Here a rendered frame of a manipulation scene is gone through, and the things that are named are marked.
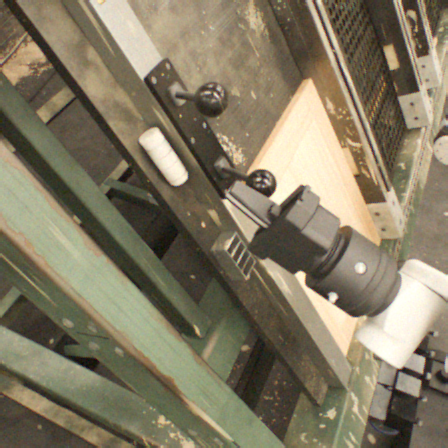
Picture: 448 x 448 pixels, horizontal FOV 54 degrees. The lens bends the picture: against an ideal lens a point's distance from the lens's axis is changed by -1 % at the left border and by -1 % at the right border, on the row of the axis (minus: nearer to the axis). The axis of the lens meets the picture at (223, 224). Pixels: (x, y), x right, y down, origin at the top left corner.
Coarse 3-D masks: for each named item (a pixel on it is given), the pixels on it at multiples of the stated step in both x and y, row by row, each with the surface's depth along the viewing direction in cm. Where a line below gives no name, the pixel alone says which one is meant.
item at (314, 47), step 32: (288, 0) 81; (320, 0) 84; (288, 32) 86; (320, 32) 84; (320, 64) 88; (320, 96) 93; (352, 96) 94; (352, 128) 96; (384, 192) 105; (384, 224) 112
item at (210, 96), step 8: (168, 88) 54; (176, 88) 54; (200, 88) 46; (208, 88) 45; (216, 88) 45; (224, 88) 46; (176, 96) 54; (184, 96) 52; (192, 96) 50; (200, 96) 46; (208, 96) 45; (216, 96) 45; (224, 96) 46; (176, 104) 55; (200, 104) 46; (208, 104) 45; (216, 104) 46; (224, 104) 46; (200, 112) 47; (208, 112) 46; (216, 112) 46
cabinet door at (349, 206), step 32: (288, 128) 83; (320, 128) 93; (256, 160) 77; (288, 160) 82; (320, 160) 93; (288, 192) 82; (320, 192) 92; (352, 192) 104; (352, 224) 104; (352, 320) 100
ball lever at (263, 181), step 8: (224, 160) 61; (216, 168) 61; (224, 168) 60; (232, 168) 59; (224, 176) 62; (240, 176) 57; (248, 176) 53; (256, 176) 52; (264, 176) 52; (272, 176) 52; (248, 184) 52; (256, 184) 52; (264, 184) 52; (272, 184) 52; (264, 192) 52; (272, 192) 52
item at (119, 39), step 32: (64, 0) 49; (96, 0) 48; (96, 32) 51; (128, 32) 52; (128, 64) 52; (128, 96) 56; (160, 128) 58; (192, 160) 60; (224, 224) 67; (256, 224) 70; (256, 256) 70; (288, 288) 76; (288, 320) 80; (320, 320) 84; (320, 352) 84
